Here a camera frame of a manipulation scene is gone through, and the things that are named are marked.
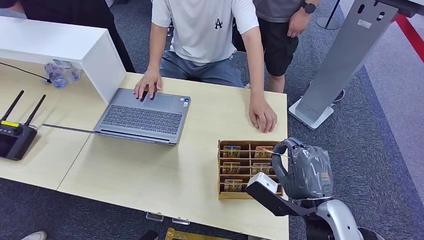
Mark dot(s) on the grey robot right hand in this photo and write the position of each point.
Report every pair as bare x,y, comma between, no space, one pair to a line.
308,172

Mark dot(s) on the seated person's left hand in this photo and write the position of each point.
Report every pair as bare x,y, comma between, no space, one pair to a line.
263,114

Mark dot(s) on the standing person's hand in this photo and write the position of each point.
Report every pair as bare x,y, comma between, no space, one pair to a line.
298,24

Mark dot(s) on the seated person's right hand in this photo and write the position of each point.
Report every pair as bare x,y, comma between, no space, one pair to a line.
149,82

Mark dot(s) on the gold printed card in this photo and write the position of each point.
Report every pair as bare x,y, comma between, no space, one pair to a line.
261,169
231,168
233,186
262,153
232,152
277,153

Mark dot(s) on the seated person's left forearm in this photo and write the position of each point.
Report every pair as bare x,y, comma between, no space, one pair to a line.
256,66

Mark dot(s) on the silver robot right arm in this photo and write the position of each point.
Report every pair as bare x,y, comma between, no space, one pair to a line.
338,222

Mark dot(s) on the seated person's right forearm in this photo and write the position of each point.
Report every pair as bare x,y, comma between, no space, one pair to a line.
156,49

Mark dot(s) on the round black robot base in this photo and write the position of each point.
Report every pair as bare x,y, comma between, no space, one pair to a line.
372,234

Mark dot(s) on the standing person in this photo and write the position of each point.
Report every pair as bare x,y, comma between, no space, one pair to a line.
278,36

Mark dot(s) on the wooden card holder rack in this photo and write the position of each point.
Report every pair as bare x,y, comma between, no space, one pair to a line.
246,162

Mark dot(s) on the seated person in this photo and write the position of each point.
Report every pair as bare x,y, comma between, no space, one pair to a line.
202,33

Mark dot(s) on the person in black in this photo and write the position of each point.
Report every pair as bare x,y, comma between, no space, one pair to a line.
82,23

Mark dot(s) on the black wristwatch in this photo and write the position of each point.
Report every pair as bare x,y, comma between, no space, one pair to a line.
309,8

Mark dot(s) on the grey laptop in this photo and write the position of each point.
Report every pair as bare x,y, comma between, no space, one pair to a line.
145,116

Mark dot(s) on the grey kiosk stand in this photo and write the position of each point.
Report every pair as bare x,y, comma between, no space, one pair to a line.
344,59

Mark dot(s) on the dark shoe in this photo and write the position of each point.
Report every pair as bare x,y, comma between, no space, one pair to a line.
339,96

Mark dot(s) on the clear plastic water bottle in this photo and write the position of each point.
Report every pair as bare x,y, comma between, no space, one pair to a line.
55,76
70,71

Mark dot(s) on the white desk shelf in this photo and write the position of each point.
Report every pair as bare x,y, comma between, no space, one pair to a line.
66,46

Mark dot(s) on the red barrier bar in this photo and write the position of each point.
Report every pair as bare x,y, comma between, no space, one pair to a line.
410,36

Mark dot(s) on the yellow printed sheet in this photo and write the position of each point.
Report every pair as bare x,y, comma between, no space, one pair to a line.
188,235

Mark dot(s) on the black remote controller with antennas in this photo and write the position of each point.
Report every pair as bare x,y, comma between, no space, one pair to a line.
15,139

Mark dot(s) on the small black block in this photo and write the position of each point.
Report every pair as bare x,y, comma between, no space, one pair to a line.
149,235

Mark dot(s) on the black stanchion post base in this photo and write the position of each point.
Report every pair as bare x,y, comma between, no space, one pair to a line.
328,22

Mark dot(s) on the clear acrylic bracket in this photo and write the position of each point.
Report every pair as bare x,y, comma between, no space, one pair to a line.
155,217
181,221

